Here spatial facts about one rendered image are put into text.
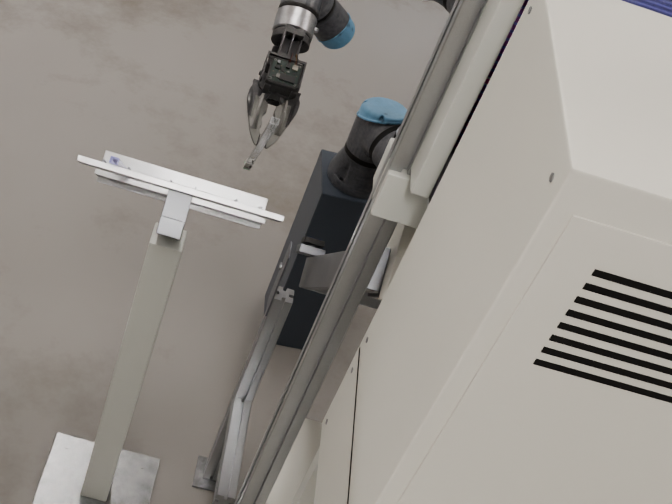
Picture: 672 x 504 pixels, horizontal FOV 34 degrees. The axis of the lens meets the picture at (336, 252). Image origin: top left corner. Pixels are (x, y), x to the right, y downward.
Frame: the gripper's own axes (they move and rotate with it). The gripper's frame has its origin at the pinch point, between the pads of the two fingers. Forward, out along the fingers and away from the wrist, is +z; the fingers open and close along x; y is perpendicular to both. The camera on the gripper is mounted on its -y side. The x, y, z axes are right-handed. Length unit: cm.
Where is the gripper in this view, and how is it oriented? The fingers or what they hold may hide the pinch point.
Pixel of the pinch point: (262, 141)
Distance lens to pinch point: 194.2
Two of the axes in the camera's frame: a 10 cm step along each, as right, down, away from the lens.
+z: -2.3, 9.3, -2.8
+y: 2.1, -2.3, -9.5
